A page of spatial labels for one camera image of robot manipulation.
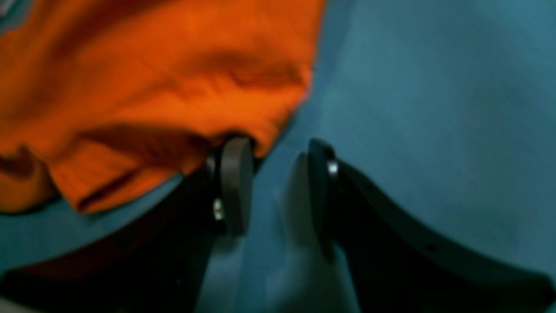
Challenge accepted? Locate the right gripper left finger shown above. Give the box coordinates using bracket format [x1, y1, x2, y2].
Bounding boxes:
[1, 137, 255, 313]

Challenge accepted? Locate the blue-grey table cloth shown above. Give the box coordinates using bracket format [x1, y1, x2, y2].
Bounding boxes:
[1, 0, 555, 313]

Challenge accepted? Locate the orange t-shirt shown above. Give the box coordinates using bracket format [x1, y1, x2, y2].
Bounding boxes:
[0, 0, 325, 213]

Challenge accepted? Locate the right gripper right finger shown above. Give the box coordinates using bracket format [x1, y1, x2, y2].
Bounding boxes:
[308, 138, 555, 313]

